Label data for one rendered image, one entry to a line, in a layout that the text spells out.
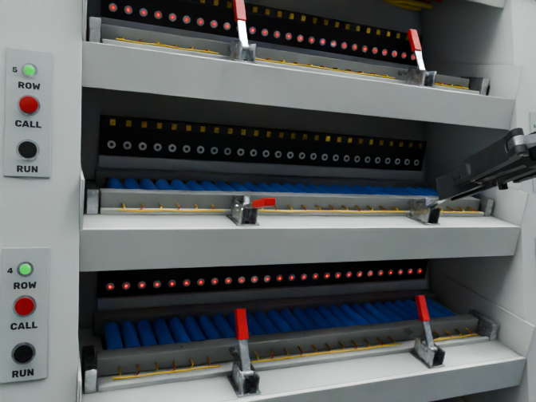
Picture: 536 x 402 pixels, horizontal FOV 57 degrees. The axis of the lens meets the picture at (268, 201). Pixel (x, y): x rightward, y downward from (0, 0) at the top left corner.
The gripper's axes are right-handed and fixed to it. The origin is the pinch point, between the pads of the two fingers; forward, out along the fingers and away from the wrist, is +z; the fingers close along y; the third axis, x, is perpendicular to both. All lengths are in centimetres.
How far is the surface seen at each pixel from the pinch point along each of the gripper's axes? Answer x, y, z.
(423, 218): -2.9, -1.0, 7.2
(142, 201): -0.3, -37.8, 10.5
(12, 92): 8, -51, 4
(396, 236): -5.4, -6.3, 6.9
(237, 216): -2.7, -27.6, 7.6
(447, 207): -0.5, 7.1, 10.8
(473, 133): 12.3, 16.0, 11.4
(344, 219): -2.7, -12.4, 9.2
